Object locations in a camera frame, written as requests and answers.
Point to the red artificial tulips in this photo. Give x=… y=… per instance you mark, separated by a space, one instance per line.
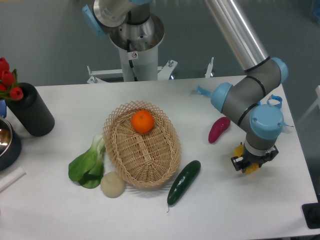
x=9 y=86

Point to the yellow bell pepper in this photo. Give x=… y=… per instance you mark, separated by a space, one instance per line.
x=238 y=151

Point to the green bok choy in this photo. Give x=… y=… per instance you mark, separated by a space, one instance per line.
x=88 y=168

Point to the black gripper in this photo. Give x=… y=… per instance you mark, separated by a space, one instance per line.
x=251 y=155

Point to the orange fruit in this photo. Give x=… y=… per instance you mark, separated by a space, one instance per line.
x=142 y=121

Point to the black device at edge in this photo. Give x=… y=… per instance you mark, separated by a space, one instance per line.
x=311 y=212

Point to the purple sweet potato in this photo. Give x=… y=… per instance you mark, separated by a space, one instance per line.
x=218 y=128

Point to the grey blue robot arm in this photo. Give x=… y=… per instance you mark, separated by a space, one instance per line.
x=137 y=33

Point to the small blue tape piece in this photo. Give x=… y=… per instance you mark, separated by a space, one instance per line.
x=277 y=102

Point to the dark pot with steel rim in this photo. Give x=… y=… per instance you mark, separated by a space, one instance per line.
x=10 y=144

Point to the dark green cucumber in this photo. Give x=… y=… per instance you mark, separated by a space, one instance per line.
x=182 y=182

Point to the blue object at left edge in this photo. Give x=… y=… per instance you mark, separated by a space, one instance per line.
x=3 y=109

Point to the white paper roll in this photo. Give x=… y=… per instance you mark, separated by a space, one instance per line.
x=11 y=178

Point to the beige round bun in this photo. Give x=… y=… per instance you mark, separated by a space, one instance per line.
x=112 y=185

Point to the blue plastic band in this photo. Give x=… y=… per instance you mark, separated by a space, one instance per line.
x=201 y=91

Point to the woven wicker basket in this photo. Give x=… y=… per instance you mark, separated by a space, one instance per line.
x=144 y=160

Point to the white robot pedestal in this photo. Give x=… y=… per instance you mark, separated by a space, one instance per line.
x=135 y=66

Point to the black cylindrical vase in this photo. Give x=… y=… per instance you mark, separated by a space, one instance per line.
x=32 y=111

